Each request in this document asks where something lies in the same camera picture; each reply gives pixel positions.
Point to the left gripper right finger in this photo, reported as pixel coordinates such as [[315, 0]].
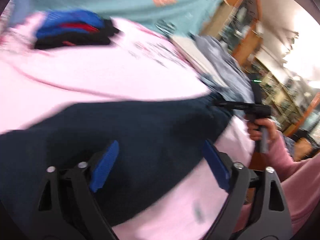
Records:
[[269, 216]]

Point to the wooden shelf cabinet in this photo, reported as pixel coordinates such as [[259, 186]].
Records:
[[258, 37]]

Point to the cream folded cloth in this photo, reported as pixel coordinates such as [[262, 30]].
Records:
[[187, 47]]

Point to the dark navy pants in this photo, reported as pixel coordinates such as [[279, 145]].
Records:
[[159, 144]]

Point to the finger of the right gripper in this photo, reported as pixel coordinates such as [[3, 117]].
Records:
[[233, 105]]

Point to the pink floral bed sheet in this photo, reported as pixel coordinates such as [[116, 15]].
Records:
[[140, 65]]

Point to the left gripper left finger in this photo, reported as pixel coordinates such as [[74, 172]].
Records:
[[66, 207]]

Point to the grey clothes pile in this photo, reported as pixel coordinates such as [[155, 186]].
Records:
[[228, 78]]

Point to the person's right hand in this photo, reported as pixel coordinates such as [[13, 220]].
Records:
[[263, 130]]

